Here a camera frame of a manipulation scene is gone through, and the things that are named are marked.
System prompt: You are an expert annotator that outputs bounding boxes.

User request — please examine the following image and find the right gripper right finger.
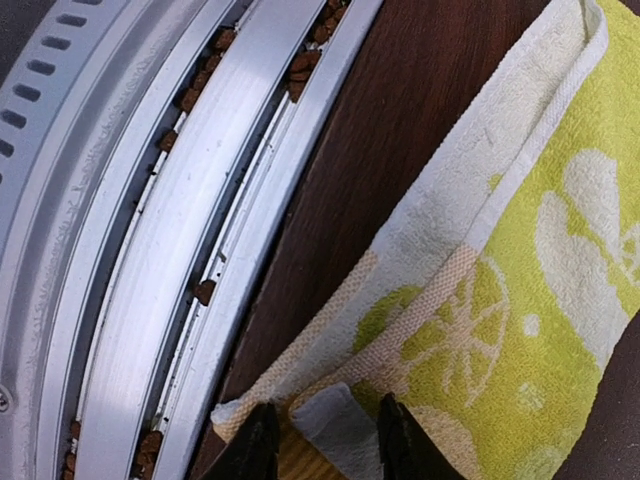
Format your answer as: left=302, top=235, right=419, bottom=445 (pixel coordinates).
left=377, top=393, right=453, bottom=479

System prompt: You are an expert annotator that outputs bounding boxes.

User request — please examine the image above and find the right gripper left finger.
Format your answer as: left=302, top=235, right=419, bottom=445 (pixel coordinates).
left=200, top=403, right=280, bottom=480

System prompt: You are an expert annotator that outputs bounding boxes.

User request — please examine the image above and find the green lemon pattern towel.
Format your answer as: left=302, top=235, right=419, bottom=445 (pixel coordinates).
left=211, top=1, right=639, bottom=479

